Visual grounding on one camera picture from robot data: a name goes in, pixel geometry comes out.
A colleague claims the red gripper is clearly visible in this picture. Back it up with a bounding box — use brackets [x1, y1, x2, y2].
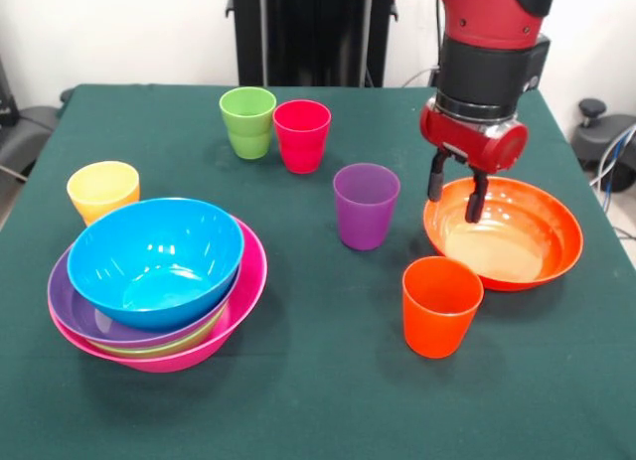
[418, 99, 530, 225]

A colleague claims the orange bowl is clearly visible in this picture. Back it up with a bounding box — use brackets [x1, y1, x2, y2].
[422, 176, 585, 293]

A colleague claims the pink bowl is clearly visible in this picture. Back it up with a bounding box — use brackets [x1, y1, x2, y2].
[48, 216, 269, 374]

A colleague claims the blue bowl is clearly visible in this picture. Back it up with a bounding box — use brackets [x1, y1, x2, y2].
[66, 197, 245, 332]

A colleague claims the green bowl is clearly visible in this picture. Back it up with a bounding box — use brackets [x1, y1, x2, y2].
[96, 300, 234, 360]

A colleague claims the purple bowl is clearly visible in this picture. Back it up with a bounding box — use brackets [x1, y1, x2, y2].
[47, 245, 243, 346]

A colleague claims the purple cup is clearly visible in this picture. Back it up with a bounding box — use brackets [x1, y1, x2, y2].
[332, 163, 401, 251]

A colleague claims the orange cup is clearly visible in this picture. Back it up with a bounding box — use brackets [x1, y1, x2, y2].
[401, 255, 485, 360]

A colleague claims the red cup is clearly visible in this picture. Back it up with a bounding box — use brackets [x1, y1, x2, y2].
[272, 99, 332, 175]

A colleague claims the dark green tablecloth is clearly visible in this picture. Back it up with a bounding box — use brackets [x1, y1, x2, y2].
[0, 83, 636, 460]

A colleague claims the green cup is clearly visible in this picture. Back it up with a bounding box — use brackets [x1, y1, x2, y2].
[227, 126, 274, 160]
[219, 85, 277, 136]

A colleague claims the yellow cup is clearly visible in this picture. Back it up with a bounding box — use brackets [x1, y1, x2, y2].
[66, 160, 141, 227]

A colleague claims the black equipment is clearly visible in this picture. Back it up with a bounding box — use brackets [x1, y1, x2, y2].
[0, 57, 64, 183]

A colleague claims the grey cable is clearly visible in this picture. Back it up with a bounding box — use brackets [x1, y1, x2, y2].
[589, 124, 636, 188]

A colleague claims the blue cable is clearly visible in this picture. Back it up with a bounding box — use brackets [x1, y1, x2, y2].
[601, 125, 630, 198]

